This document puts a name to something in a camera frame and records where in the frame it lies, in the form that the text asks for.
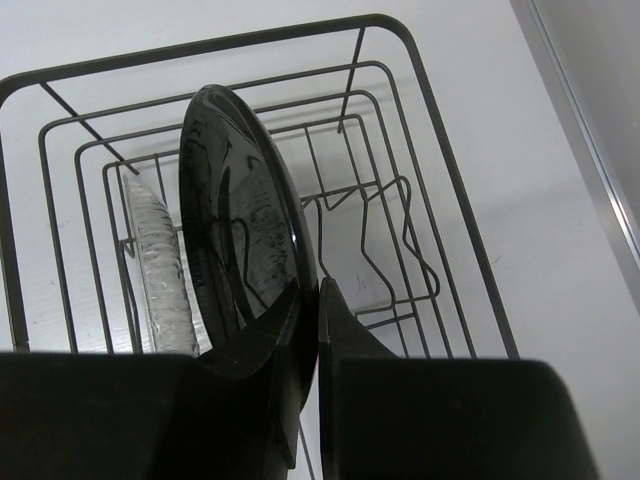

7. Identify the clear textured glass plate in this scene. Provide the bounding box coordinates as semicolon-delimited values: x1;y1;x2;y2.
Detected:
124;179;200;357

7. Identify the black round plate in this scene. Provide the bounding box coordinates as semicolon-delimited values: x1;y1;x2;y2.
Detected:
179;84;319;396

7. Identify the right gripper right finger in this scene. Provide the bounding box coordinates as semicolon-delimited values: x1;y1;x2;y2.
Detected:
318;278;599;479

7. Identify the metal wire dish rack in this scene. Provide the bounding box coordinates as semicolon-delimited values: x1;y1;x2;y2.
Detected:
1;14;520;359

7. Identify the right side aluminium rail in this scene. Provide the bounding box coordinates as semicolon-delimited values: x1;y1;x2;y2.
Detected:
510;1;639;305

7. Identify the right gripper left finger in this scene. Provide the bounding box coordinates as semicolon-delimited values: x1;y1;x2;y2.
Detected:
1;283;301;479

